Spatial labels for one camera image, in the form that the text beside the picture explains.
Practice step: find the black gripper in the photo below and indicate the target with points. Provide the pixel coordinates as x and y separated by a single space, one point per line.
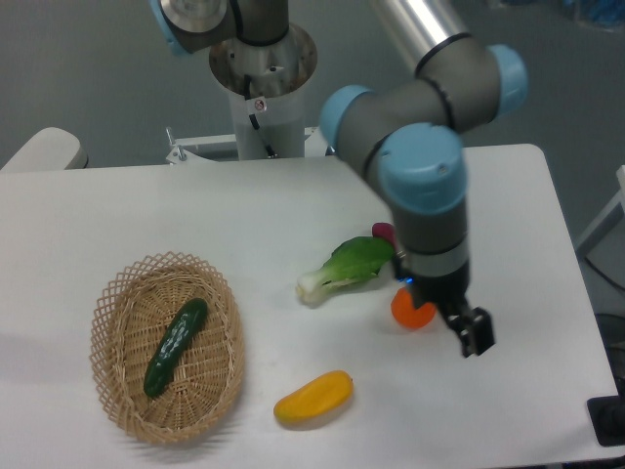
473 326

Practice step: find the dark green cucumber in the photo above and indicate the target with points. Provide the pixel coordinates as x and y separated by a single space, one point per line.
187 322

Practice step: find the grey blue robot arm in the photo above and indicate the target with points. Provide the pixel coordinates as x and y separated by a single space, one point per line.
405 143

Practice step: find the woven wicker basket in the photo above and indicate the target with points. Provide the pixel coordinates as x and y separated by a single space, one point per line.
131 317

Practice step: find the orange tangerine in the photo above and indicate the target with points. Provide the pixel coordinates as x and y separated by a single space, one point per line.
407 315

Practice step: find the green bok choy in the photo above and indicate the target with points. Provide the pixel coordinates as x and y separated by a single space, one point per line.
355 261

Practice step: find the purple sweet potato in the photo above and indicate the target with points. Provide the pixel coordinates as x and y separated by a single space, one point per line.
385 231

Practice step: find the black device at table edge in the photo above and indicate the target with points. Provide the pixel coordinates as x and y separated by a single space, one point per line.
607 416

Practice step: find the yellow mango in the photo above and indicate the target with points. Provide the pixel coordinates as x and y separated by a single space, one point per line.
317 403

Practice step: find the white furniture at right edge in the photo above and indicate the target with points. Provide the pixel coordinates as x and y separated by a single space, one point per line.
607 219

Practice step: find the white chair armrest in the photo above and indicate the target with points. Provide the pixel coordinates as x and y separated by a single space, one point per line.
50 149

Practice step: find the white metal base frame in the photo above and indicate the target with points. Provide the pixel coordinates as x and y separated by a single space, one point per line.
223 147

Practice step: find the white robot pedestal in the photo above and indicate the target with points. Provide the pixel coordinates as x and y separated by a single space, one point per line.
266 92

